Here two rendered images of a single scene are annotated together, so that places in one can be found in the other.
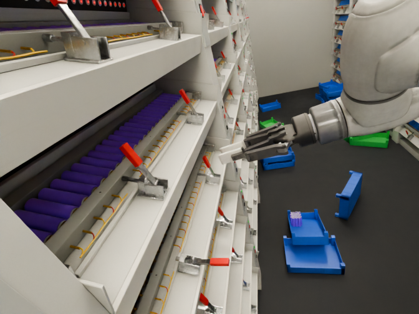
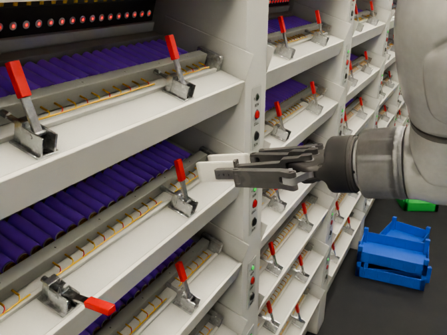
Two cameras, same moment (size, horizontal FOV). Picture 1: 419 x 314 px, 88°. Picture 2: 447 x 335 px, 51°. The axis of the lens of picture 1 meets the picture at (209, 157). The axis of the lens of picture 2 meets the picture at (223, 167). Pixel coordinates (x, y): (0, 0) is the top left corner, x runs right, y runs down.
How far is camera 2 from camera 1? 21 cm
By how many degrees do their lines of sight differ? 11
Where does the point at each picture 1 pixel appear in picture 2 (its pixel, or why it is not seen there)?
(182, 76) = (201, 23)
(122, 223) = not seen: outside the picture
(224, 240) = (166, 326)
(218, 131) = (235, 136)
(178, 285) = (26, 315)
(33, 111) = not seen: outside the picture
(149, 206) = (14, 158)
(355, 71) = (403, 74)
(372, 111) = (438, 156)
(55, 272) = not seen: outside the picture
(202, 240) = (102, 278)
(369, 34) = (410, 16)
